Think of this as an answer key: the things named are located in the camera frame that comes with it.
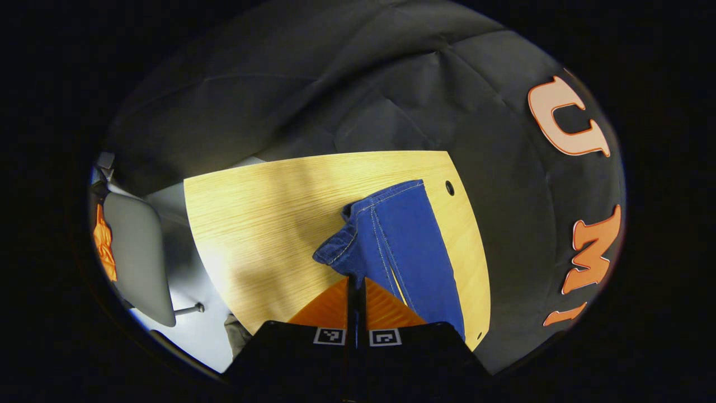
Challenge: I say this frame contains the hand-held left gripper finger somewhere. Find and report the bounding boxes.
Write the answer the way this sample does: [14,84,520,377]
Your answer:
[223,277,357,390]
[357,277,494,390]

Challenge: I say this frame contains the blue jeans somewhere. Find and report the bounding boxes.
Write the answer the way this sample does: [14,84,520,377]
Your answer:
[312,179,467,342]

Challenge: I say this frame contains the olive cloth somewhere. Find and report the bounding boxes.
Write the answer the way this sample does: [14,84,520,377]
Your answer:
[224,313,253,359]

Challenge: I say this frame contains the grey chair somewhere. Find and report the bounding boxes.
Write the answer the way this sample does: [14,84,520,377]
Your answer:
[102,190,205,329]

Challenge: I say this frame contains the black backdrop cloth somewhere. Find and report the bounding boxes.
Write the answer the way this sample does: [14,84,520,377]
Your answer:
[103,0,627,376]

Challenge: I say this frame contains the orange cloth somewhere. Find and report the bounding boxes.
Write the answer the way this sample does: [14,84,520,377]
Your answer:
[92,203,119,283]

